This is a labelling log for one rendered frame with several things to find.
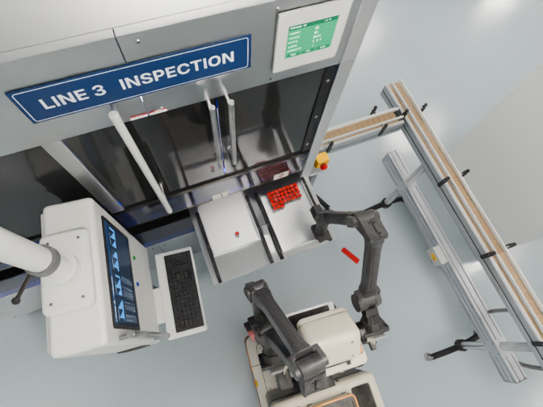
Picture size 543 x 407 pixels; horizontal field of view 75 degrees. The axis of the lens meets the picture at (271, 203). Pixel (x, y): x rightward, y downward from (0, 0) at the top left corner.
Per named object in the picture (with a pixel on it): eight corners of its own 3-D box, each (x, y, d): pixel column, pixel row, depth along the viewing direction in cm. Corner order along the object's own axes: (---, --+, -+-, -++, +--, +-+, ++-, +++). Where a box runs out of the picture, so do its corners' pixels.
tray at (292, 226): (258, 197, 199) (258, 195, 196) (300, 182, 204) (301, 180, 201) (282, 253, 189) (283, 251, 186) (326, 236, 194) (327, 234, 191)
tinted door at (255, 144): (225, 174, 167) (216, 94, 112) (308, 148, 175) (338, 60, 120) (225, 175, 166) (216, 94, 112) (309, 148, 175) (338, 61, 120)
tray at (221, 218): (194, 199, 196) (193, 197, 193) (239, 185, 201) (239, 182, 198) (214, 257, 186) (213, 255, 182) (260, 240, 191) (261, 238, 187)
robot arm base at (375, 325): (364, 338, 145) (390, 330, 147) (361, 322, 143) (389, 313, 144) (354, 326, 153) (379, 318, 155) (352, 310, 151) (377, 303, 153)
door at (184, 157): (124, 207, 157) (60, 136, 103) (224, 174, 166) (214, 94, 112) (124, 207, 157) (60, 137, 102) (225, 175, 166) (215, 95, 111)
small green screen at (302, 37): (271, 70, 109) (277, 12, 90) (334, 54, 114) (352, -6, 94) (272, 73, 109) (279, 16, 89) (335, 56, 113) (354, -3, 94)
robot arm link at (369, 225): (368, 234, 120) (394, 226, 122) (348, 211, 131) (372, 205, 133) (359, 316, 146) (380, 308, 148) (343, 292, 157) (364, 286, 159)
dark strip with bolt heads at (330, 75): (294, 170, 193) (326, 66, 119) (302, 168, 194) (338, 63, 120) (295, 172, 193) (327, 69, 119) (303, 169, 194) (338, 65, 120)
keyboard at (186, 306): (163, 256, 191) (162, 255, 189) (190, 250, 193) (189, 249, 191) (176, 333, 178) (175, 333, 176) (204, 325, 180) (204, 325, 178)
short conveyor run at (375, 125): (302, 165, 213) (306, 152, 198) (292, 144, 218) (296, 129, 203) (400, 132, 226) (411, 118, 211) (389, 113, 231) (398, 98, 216)
